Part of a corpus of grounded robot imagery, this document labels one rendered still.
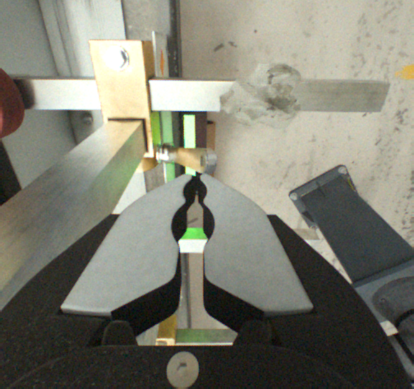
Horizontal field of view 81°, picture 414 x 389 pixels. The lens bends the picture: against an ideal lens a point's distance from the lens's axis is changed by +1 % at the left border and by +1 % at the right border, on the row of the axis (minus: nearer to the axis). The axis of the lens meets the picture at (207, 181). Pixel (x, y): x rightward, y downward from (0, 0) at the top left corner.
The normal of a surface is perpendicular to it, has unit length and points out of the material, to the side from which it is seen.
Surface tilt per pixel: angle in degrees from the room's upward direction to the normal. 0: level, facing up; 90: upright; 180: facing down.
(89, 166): 90
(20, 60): 90
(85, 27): 0
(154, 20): 0
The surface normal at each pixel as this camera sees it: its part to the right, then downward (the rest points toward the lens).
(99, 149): 0.01, -0.87
